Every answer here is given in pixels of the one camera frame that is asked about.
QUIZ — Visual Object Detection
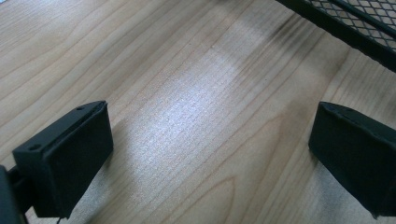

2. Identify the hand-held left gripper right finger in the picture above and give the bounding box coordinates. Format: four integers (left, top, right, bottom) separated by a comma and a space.
307, 101, 396, 218

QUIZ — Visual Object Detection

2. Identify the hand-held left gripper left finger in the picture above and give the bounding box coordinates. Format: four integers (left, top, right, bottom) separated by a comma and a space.
11, 100, 115, 219

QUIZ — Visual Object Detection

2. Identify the black metal mesh basket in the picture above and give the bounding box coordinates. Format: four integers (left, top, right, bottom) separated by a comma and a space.
275, 0, 396, 73

